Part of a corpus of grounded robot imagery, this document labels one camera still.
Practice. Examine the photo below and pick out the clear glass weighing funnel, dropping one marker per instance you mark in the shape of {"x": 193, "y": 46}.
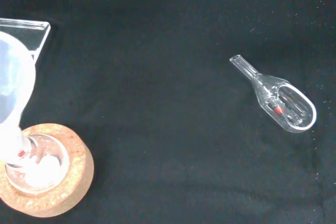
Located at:
{"x": 265, "y": 87}

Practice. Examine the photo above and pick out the clear round-bottom flask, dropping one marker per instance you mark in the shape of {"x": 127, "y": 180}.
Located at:
{"x": 46, "y": 167}

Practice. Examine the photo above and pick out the clear funnel stand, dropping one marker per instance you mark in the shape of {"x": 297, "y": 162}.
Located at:
{"x": 32, "y": 37}

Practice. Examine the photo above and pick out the black bench cloth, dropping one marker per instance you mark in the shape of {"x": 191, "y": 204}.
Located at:
{"x": 157, "y": 103}

